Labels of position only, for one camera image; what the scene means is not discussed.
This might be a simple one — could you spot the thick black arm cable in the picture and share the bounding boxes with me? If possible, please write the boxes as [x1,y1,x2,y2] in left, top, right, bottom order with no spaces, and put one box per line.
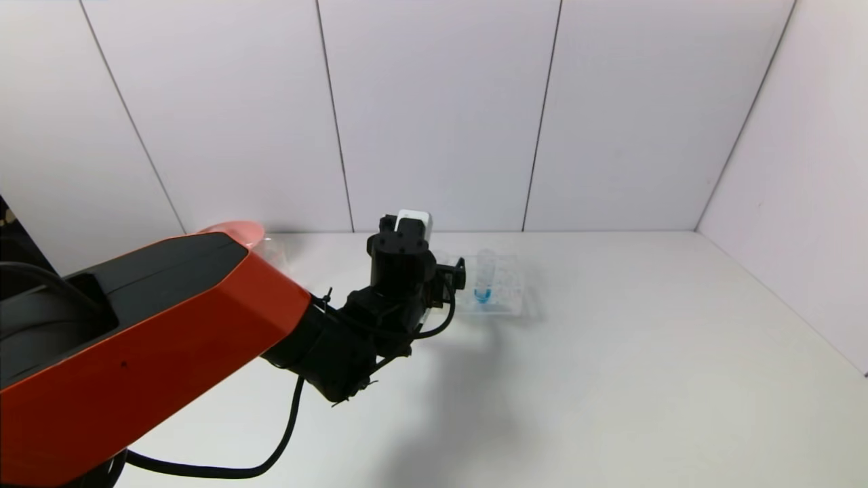
[124,375,307,480]

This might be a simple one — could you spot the pink plastic bowl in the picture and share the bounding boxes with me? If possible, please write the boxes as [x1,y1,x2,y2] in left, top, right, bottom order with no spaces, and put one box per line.
[195,220,267,249]

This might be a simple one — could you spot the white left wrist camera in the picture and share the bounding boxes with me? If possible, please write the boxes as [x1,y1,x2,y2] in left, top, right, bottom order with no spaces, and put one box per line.
[395,209,433,239]

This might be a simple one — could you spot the clear acrylic tube rack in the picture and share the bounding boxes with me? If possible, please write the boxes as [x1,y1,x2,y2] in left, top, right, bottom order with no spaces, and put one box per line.
[431,251,527,318]

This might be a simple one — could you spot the test tube with blue pigment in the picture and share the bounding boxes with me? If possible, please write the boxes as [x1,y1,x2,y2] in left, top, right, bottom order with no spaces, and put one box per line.
[473,247,496,305]

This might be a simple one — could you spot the clear glass beaker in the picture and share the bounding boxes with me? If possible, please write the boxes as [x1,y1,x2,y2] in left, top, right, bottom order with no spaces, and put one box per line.
[256,235,300,280]

